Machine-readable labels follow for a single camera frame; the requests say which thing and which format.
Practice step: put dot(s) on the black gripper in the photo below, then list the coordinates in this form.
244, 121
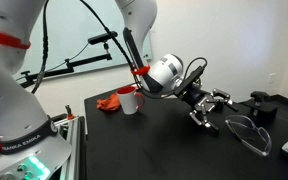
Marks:
197, 97

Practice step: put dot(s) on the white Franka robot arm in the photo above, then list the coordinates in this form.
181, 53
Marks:
7, 100

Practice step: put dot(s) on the clear safety glasses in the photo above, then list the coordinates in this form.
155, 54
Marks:
250, 133

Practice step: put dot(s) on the red and white mug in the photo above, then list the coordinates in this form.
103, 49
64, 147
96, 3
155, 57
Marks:
129, 101

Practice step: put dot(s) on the orange cloth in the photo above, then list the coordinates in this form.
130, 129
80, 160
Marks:
108, 102

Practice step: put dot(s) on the glass whiteboard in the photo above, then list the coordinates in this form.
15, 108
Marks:
74, 26

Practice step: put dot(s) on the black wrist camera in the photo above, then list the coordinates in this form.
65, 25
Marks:
189, 81

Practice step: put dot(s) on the black knob clamp mount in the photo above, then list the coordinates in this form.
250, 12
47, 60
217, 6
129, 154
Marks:
264, 108

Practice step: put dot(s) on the white wall outlet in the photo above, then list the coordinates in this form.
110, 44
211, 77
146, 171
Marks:
272, 78

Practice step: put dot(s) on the black stereo camera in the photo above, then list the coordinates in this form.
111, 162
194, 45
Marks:
100, 37

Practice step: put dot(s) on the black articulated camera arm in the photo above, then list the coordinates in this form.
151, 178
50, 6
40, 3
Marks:
84, 61

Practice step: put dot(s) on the aluminium extrusion frame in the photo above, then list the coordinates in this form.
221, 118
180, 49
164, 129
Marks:
72, 143

